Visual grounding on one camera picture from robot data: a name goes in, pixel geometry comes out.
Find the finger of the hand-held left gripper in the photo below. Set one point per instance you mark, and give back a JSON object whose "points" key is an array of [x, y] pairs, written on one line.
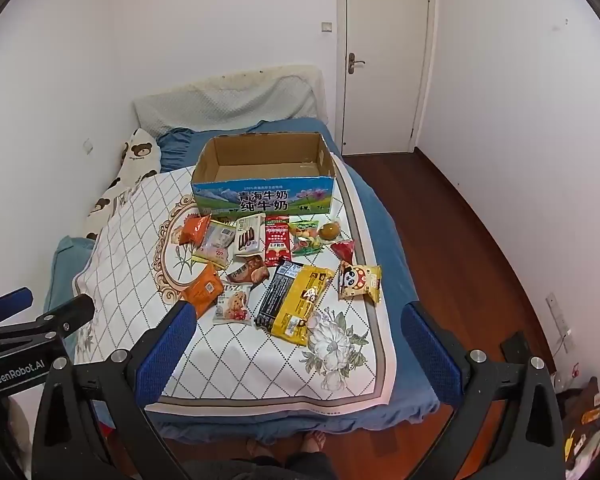
{"points": [[12, 300], [70, 310]]}

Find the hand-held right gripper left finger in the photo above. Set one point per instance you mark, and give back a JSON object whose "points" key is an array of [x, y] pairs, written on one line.
{"points": [[170, 340]]}

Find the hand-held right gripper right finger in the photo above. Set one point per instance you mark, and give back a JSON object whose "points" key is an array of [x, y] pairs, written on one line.
{"points": [[430, 345]]}

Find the brown snack packet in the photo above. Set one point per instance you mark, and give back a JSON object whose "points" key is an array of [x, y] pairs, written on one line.
{"points": [[247, 271]]}

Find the red triangular snack packet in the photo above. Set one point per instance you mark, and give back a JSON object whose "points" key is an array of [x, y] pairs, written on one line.
{"points": [[344, 251]]}

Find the printed cardboard box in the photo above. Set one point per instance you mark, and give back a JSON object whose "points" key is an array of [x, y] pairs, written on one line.
{"points": [[260, 200]]}

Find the light blue pillow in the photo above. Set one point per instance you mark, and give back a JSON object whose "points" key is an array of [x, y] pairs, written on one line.
{"points": [[70, 260]]}

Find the large orange snack packet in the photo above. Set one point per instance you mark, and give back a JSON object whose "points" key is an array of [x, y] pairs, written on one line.
{"points": [[202, 290]]}

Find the white cookie snack packet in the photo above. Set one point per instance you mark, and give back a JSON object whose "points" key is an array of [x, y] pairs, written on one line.
{"points": [[233, 304]]}

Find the black object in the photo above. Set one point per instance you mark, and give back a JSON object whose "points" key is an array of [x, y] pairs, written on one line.
{"points": [[515, 345]]}

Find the printed floral blanket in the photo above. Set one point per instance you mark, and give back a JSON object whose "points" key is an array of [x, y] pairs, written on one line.
{"points": [[130, 240]]}

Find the yellow panda snack packet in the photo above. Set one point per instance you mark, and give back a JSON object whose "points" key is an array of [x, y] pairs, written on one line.
{"points": [[358, 282]]}

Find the clear yellow-edged snack packet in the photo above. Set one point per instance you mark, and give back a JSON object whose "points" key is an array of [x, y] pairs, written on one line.
{"points": [[217, 242]]}

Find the small orange snack packet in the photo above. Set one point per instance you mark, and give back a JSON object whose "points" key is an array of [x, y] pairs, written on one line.
{"points": [[195, 230]]}

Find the large black yellow snack packet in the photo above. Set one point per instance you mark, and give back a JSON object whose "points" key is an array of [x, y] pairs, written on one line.
{"points": [[292, 305]]}

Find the white chocolate stick packet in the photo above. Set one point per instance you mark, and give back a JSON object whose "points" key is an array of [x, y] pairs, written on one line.
{"points": [[248, 235]]}

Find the white power strip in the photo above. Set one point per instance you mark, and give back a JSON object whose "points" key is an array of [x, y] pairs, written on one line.
{"points": [[560, 322]]}

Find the person's left foot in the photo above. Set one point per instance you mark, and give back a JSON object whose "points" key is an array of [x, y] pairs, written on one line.
{"points": [[260, 447]]}

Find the person's foot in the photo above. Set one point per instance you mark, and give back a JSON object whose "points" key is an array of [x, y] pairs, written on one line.
{"points": [[314, 442], [260, 447]]}

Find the red rectangular snack packet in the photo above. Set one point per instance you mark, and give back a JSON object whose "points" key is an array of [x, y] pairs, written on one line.
{"points": [[277, 240]]}

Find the person's right foot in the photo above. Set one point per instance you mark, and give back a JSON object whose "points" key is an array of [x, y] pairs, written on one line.
{"points": [[314, 442]]}

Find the wrapped brown round pastry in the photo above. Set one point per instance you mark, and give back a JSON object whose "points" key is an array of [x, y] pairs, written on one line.
{"points": [[328, 231]]}

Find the person's dark clothing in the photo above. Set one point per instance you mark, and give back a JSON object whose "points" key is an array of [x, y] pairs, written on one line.
{"points": [[265, 467]]}

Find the bear print pillow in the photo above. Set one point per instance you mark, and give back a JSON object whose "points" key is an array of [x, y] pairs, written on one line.
{"points": [[140, 160]]}

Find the green fruit snack packet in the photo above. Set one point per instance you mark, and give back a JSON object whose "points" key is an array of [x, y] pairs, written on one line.
{"points": [[305, 236]]}

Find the pile of assorted packets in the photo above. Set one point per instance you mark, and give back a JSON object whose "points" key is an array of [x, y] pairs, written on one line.
{"points": [[590, 425]]}

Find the grey padded headboard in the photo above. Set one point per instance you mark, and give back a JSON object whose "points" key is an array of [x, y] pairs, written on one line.
{"points": [[230, 95]]}

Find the white door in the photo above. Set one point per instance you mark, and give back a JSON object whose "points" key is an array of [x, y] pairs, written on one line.
{"points": [[385, 60]]}

